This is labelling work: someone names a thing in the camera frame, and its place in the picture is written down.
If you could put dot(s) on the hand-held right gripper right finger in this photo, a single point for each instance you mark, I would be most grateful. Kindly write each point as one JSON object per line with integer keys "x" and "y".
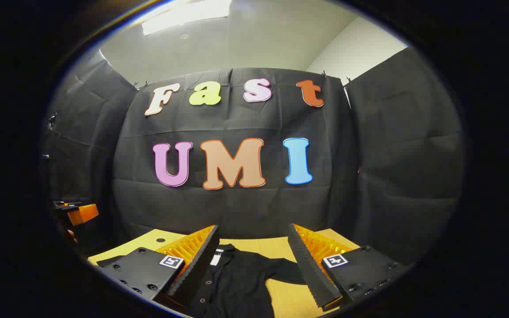
{"x": 309, "y": 269}

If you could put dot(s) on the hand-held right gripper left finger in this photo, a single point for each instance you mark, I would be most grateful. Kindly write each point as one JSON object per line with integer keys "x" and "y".
{"x": 197, "y": 269}

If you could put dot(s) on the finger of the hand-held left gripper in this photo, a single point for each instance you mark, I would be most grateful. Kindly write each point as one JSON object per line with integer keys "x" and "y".
{"x": 84, "y": 214}

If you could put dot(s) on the black button shirt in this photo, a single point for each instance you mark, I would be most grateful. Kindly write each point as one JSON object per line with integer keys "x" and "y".
{"x": 237, "y": 282}

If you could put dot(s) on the black backdrop cloth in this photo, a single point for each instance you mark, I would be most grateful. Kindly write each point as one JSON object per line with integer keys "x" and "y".
{"x": 237, "y": 207}

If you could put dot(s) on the ceiling light panel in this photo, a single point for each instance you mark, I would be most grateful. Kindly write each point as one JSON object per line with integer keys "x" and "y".
{"x": 184, "y": 15}

